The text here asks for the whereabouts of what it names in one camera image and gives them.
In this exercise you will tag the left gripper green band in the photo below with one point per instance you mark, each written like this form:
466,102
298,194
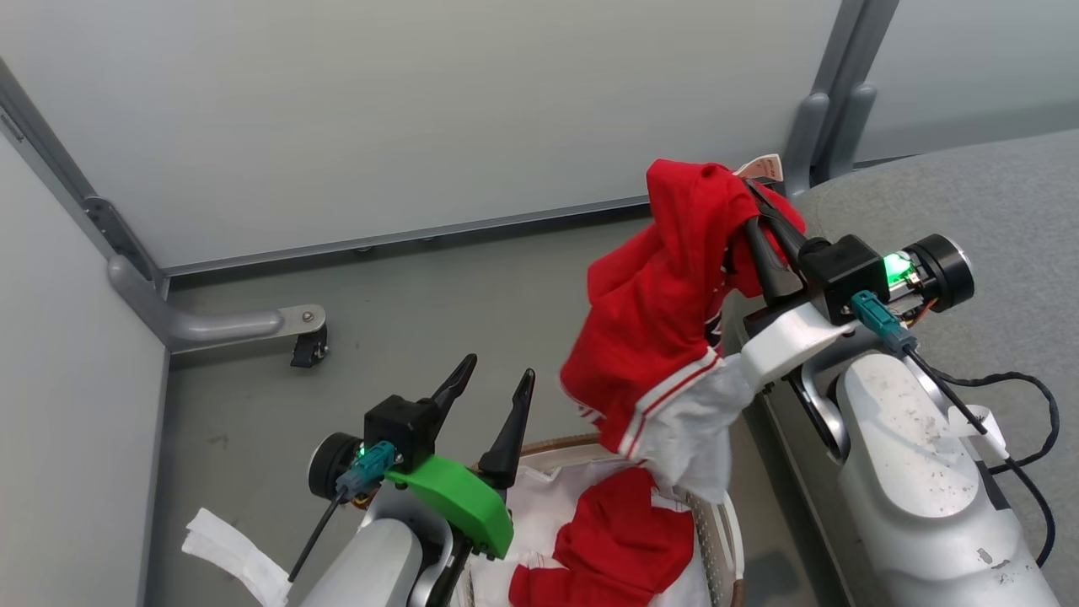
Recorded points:
464,502

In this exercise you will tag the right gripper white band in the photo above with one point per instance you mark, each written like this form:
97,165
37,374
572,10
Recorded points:
792,341

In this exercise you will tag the red and white jersey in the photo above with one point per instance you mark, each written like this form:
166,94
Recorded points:
657,303
620,539

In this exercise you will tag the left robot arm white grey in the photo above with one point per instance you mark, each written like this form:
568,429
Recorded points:
379,565

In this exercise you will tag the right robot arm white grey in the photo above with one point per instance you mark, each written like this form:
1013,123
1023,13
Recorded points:
919,472

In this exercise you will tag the white laundry basket brown rim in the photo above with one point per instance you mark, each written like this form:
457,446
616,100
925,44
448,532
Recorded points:
716,539

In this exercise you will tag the black caster wheel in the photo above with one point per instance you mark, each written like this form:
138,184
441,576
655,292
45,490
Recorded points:
309,347

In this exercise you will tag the grey fabric sofa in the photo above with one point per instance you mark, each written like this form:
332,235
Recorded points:
995,211

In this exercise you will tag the white tape label small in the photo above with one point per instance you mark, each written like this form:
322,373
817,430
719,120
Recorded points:
982,426

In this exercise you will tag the white tape label long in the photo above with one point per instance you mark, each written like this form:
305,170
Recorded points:
232,548

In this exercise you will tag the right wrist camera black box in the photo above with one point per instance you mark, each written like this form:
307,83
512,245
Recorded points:
847,274

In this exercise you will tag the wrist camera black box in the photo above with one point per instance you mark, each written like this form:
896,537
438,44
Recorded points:
400,426
847,274

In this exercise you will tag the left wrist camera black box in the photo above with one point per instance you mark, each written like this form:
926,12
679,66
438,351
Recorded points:
400,426

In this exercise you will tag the grey double partition post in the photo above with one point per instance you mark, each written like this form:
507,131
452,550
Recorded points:
830,110

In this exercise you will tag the grey partition bottom rail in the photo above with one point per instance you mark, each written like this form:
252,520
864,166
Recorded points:
405,236

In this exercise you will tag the grey partition foot bracket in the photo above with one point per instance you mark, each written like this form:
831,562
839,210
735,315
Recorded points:
219,324

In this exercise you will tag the grey slanted partition post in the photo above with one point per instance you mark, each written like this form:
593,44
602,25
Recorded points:
59,160

